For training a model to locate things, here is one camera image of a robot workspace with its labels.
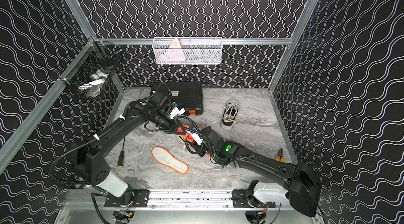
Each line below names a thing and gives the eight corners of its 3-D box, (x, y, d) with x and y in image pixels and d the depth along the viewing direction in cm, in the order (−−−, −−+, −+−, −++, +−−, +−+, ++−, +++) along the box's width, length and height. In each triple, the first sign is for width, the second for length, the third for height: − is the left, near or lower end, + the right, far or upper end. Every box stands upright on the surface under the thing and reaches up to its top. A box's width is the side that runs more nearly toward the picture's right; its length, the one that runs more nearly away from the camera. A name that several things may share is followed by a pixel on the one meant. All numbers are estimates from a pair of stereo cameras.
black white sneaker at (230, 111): (217, 128, 101) (218, 121, 95) (228, 102, 115) (229, 95, 109) (230, 133, 99) (232, 126, 93) (240, 106, 112) (242, 99, 107)
